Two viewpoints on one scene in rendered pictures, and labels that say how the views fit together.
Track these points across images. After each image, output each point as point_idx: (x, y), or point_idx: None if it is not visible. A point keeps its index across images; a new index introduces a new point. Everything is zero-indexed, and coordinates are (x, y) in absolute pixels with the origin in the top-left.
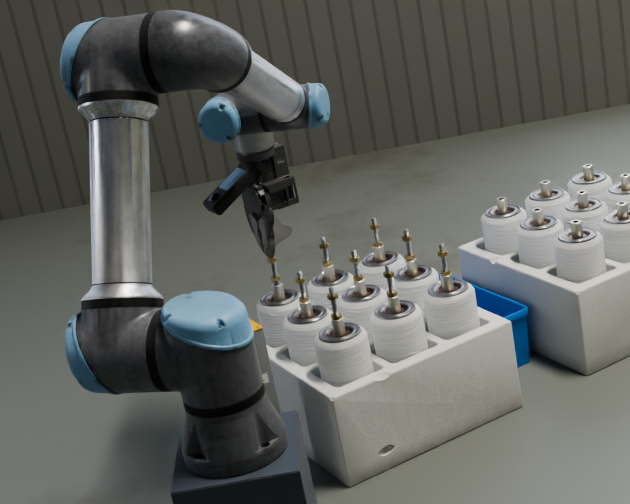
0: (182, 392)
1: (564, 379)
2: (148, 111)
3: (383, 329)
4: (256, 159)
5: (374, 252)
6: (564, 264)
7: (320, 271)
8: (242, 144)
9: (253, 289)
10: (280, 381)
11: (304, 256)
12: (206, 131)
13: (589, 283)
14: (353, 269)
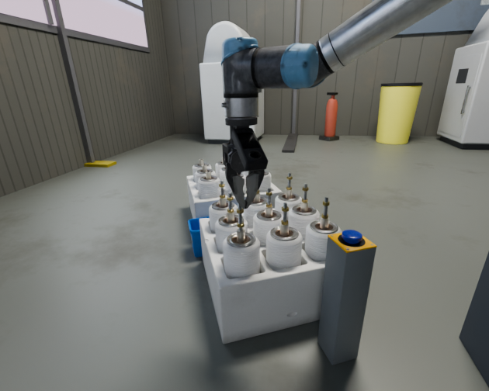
0: None
1: None
2: None
3: (317, 219)
4: (257, 122)
5: (223, 201)
6: (265, 185)
7: (46, 273)
8: (254, 108)
9: (8, 309)
10: (292, 285)
11: (8, 275)
12: (310, 71)
13: (276, 188)
14: (71, 261)
